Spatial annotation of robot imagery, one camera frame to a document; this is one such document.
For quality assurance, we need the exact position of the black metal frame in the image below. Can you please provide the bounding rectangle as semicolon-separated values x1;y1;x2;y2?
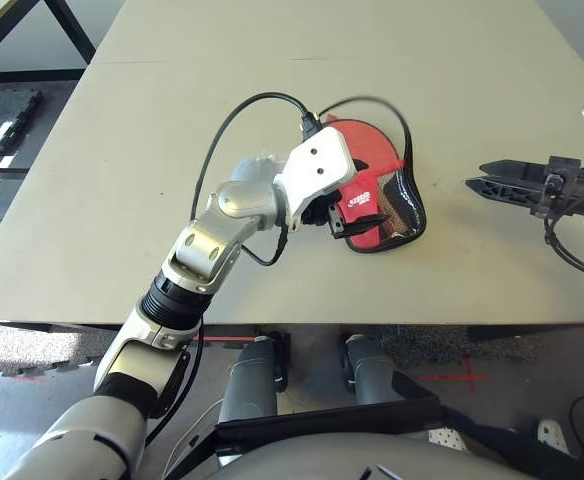
0;0;97;86

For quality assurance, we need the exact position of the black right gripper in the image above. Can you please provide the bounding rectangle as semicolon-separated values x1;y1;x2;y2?
464;155;584;221

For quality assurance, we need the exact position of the grey left robot leg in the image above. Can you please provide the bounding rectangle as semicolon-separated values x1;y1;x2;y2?
219;332;291;426

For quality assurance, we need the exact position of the red black paddle case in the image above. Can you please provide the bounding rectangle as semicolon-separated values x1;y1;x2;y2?
319;96;429;256

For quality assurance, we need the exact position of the dark speckled foam mat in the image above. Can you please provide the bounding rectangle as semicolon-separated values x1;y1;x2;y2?
379;324;473;359

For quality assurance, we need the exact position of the grey speckled foam mat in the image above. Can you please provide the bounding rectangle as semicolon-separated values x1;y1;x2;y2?
0;322;123;377

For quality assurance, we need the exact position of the red floor tape outline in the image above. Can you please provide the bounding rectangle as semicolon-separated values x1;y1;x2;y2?
199;334;261;344

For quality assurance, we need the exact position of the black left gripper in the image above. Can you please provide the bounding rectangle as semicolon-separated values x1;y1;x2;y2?
299;158;387;242

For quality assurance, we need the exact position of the grey right robot leg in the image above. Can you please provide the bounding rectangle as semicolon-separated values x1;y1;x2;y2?
339;333;408;406

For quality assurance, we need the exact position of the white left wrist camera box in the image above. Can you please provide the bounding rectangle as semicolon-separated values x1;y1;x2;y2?
271;127;358;234

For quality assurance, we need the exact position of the thin white cable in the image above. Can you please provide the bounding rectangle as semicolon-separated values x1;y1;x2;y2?
169;398;223;469

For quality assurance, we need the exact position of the grey robot torso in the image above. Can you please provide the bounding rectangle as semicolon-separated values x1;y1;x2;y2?
216;432;523;480

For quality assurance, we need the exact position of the white perforated shoe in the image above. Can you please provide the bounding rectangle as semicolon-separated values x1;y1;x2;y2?
536;418;572;455
427;427;468;454

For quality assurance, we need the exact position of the black torso harness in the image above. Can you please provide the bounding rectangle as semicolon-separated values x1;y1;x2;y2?
214;372;584;480

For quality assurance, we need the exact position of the grey robot leg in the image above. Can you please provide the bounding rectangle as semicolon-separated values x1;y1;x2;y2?
219;332;291;426
339;333;408;406

